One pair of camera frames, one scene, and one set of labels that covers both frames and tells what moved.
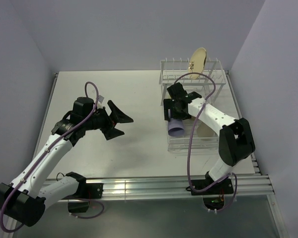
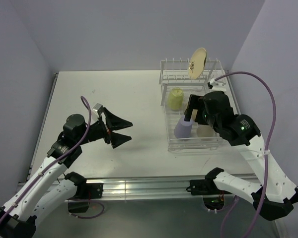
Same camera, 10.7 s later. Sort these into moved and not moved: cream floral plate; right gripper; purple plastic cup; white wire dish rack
Moved: purple plastic cup; right gripper
Not moved: white wire dish rack; cream floral plate
